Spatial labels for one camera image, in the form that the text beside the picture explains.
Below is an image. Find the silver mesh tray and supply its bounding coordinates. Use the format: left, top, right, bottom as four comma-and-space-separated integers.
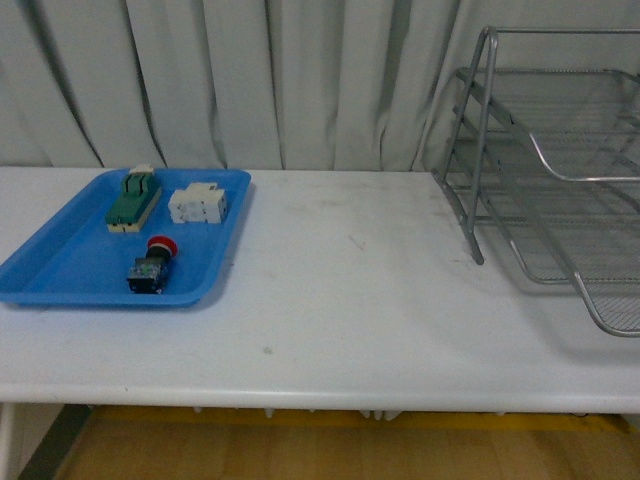
456, 68, 639, 183
478, 131, 639, 285
447, 140, 639, 337

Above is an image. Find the red emergency stop button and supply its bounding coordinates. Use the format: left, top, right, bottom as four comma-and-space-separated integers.
127, 235, 179, 294

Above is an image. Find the white circuit breaker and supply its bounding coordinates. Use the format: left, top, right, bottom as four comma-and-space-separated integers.
168, 182, 229, 224

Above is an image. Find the white curtain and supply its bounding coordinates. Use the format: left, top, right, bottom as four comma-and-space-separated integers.
1, 1, 639, 171

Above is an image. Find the blue plastic tray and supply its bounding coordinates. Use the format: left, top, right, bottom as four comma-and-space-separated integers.
1, 169, 251, 307

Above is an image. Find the silver wire rack frame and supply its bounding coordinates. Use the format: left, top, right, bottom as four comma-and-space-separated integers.
434, 26, 639, 264

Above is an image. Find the green knife switch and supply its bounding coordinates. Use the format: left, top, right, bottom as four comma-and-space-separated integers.
105, 165, 162, 233

